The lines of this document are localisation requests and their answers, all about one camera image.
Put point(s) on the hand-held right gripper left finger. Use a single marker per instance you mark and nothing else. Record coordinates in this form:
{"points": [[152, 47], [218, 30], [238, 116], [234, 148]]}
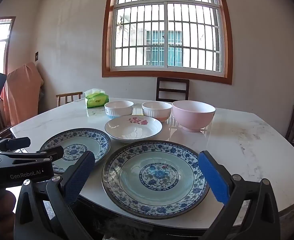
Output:
{"points": [[80, 177]]}

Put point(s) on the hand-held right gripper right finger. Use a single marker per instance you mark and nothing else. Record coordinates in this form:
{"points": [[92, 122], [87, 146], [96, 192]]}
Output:
{"points": [[212, 177]]}

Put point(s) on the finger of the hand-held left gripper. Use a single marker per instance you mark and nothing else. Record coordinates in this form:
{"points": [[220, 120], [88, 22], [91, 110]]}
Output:
{"points": [[19, 141], [54, 152]]}

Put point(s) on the small blue floral plate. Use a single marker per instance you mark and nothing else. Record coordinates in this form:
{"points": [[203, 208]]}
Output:
{"points": [[74, 140]]}

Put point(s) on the white rose-patterned enamel plate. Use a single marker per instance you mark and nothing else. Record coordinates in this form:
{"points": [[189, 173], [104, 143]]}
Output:
{"points": [[157, 175]]}

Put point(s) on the pink bowl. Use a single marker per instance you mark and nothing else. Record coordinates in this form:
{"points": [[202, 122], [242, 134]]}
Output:
{"points": [[194, 117]]}

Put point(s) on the white plate pink flowers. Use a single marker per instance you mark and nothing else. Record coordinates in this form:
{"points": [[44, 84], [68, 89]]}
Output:
{"points": [[132, 130]]}

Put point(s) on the white ribbed bowl blue base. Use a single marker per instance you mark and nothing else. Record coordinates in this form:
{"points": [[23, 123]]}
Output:
{"points": [[118, 106]]}

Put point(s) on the white ribbed bowl orange base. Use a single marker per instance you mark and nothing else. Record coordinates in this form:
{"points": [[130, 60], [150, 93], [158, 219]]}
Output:
{"points": [[157, 110]]}

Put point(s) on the person's left hand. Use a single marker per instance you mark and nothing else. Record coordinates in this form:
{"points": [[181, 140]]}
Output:
{"points": [[2, 205]]}

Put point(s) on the light wooden chair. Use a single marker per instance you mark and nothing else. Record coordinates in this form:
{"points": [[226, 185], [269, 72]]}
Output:
{"points": [[69, 95]]}

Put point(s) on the green tissue pack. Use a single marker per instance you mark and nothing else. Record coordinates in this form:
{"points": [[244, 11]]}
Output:
{"points": [[95, 101]]}

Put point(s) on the dark wooden chair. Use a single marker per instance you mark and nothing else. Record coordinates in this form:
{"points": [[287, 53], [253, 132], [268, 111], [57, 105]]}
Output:
{"points": [[159, 90]]}

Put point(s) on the dark wall switch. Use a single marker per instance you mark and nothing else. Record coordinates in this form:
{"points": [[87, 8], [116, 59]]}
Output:
{"points": [[36, 56]]}

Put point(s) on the barred window wooden frame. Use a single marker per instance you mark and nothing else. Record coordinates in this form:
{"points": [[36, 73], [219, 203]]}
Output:
{"points": [[167, 30]]}

